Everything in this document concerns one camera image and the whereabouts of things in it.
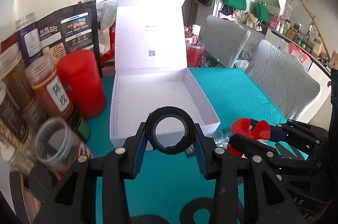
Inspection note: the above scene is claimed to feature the red flower hair clip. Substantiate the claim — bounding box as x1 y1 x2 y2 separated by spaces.
230 117 271 141

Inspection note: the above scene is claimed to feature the black round hair tie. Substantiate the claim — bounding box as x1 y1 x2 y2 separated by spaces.
145 106 197 155

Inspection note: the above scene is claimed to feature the clear plastic hair clip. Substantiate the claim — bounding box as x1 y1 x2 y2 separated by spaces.
212 127 233 149

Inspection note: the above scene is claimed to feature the near grey leaf-pattern chair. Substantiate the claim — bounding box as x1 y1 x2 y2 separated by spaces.
245 40 322 120

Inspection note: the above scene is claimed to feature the empty clear plastic jar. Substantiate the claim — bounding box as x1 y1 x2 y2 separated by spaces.
34 117 94 175

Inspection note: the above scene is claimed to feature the teal bubble mailer mat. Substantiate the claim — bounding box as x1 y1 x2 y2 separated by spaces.
85 66 309 224

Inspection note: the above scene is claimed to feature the grain filled jar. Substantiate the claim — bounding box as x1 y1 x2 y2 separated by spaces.
0 83 33 152

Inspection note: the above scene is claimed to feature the orange spice jar labelled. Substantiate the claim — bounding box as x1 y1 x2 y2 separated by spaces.
25 54 74 120

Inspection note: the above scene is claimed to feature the far grey chair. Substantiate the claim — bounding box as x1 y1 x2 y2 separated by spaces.
199 15 251 68

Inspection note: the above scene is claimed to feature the lower green tote bag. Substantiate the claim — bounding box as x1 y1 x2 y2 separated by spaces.
254 1 270 22

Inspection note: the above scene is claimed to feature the red cylindrical canister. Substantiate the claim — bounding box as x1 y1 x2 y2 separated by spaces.
56 49 106 119

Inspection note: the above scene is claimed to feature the red translucent pitcher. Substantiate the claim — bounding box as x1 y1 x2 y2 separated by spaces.
186 41 204 67

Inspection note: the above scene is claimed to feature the white open gift box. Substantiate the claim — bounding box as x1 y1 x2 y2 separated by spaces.
109 0 220 147

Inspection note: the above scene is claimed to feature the brown spice jar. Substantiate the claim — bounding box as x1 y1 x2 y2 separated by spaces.
0 43 35 112

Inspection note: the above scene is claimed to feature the black snack bag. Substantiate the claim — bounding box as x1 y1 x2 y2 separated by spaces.
37 1 102 75

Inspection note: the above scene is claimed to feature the purple label jar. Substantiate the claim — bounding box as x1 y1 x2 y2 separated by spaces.
15 12 43 67

